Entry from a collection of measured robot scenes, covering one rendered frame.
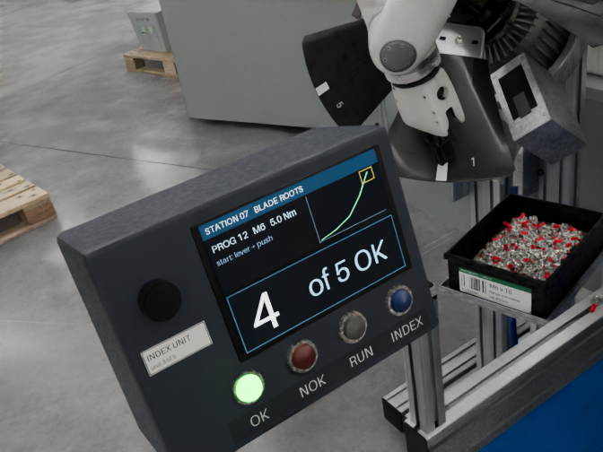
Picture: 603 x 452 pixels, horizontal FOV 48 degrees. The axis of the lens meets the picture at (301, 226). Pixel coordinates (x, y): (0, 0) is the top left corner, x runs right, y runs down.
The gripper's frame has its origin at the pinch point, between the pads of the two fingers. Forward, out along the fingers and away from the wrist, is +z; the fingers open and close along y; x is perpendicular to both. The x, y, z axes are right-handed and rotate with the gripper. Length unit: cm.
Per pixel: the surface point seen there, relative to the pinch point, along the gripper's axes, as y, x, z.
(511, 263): -15.0, 5.2, 13.6
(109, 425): 95, 82, 80
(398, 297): -38, 35, -25
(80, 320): 158, 72, 83
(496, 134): -2.9, -9.0, 2.8
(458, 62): 7.8, -14.5, -5.6
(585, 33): -16.2, -17.2, -13.1
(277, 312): -37, 44, -31
